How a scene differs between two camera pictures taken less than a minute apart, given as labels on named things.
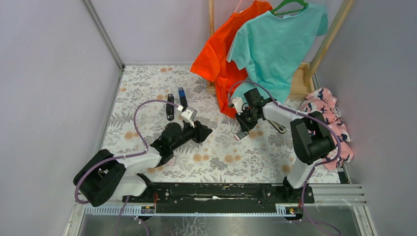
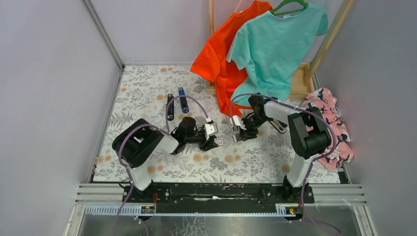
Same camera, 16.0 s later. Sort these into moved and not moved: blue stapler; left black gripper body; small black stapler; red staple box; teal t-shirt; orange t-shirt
Moved: left black gripper body; red staple box
Not moved: orange t-shirt; small black stapler; teal t-shirt; blue stapler
